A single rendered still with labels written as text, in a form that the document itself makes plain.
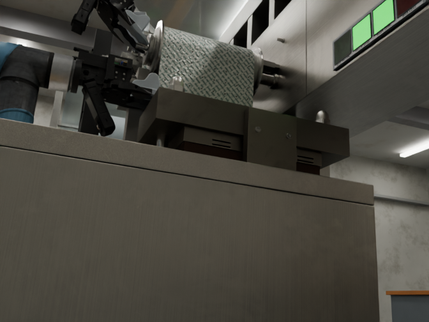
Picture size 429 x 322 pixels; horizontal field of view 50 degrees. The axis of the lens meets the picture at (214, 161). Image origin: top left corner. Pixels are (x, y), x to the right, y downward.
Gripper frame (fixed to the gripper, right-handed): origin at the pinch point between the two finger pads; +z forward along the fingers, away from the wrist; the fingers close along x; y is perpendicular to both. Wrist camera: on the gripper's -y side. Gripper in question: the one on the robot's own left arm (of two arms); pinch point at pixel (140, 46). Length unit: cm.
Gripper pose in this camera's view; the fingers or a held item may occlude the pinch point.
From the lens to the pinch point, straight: 112.4
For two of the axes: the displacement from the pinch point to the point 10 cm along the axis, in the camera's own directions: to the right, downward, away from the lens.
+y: 6.4, -6.2, 4.4
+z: 6.7, 7.4, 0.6
